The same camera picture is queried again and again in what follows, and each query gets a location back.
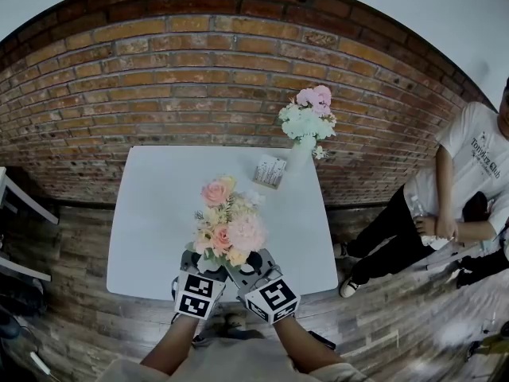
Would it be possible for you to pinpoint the black bag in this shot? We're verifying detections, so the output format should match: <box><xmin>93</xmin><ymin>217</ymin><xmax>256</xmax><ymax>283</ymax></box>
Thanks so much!
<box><xmin>454</xmin><ymin>248</ymin><xmax>509</xmax><ymax>290</ymax></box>

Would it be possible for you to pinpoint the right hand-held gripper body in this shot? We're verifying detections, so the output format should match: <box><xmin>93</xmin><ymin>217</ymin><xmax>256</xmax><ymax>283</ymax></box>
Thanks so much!
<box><xmin>226</xmin><ymin>248</ymin><xmax>301</xmax><ymax>325</ymax></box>

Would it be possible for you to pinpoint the person's shoe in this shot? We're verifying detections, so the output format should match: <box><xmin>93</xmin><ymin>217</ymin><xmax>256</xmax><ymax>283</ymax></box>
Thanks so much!
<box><xmin>224</xmin><ymin>312</ymin><xmax>248</xmax><ymax>334</ymax></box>

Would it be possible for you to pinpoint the peach flowers bouquet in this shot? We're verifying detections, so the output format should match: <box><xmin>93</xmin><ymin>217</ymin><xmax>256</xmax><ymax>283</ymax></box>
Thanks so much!
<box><xmin>184</xmin><ymin>173</ymin><xmax>269</xmax><ymax>271</ymax></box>

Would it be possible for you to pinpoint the pink and white flower bunch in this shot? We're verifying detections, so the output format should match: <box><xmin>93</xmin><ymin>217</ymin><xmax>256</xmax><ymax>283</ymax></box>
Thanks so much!
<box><xmin>278</xmin><ymin>84</ymin><xmax>339</xmax><ymax>161</ymax></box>

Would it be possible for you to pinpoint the person's beige shirt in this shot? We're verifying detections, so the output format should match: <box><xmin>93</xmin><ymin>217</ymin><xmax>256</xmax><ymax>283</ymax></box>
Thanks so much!
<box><xmin>95</xmin><ymin>330</ymin><xmax>377</xmax><ymax>382</ymax></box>

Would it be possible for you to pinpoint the person's right forearm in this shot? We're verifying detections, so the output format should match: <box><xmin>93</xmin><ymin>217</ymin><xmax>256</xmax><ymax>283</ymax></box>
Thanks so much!
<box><xmin>273</xmin><ymin>315</ymin><xmax>348</xmax><ymax>374</ymax></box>

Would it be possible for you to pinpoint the black strap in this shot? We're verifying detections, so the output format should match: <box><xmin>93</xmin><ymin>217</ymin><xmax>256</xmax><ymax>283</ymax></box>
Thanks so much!
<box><xmin>307</xmin><ymin>329</ymin><xmax>337</xmax><ymax>352</ymax></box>

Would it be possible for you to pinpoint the white table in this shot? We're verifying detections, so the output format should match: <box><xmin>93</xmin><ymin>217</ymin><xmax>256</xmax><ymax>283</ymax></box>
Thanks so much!
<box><xmin>106</xmin><ymin>145</ymin><xmax>340</xmax><ymax>303</ymax></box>

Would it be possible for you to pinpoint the white power strip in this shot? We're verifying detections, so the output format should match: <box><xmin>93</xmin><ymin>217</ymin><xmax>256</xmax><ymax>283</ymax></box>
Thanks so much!
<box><xmin>29</xmin><ymin>349</ymin><xmax>51</xmax><ymax>374</ymax></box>

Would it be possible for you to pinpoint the person's left forearm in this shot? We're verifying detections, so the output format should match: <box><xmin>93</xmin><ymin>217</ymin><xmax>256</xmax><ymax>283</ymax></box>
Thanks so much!
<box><xmin>140</xmin><ymin>314</ymin><xmax>200</xmax><ymax>376</ymax></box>

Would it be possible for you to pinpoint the white side desk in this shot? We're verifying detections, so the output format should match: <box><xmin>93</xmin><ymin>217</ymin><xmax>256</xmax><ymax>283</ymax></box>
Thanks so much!
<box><xmin>0</xmin><ymin>249</ymin><xmax>53</xmax><ymax>283</ymax></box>
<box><xmin>0</xmin><ymin>166</ymin><xmax>60</xmax><ymax>226</ymax></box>

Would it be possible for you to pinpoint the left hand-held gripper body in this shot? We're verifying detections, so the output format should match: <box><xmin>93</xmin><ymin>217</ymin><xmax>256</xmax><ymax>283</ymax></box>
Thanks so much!
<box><xmin>170</xmin><ymin>248</ymin><xmax>228</xmax><ymax>320</ymax></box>

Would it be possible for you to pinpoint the white bottle-shaped vase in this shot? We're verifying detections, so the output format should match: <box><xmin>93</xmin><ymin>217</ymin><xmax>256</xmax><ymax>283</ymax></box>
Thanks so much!
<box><xmin>286</xmin><ymin>133</ymin><xmax>317</xmax><ymax>175</ymax></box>

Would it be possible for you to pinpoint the clear water bottle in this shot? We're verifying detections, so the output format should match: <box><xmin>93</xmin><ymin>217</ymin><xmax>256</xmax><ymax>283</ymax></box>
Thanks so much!
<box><xmin>409</xmin><ymin>196</ymin><xmax>439</xmax><ymax>247</ymax></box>

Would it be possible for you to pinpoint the dark backpack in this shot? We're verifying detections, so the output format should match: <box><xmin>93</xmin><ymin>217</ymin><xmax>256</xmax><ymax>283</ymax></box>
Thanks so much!
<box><xmin>0</xmin><ymin>278</ymin><xmax>47</xmax><ymax>340</ymax></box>

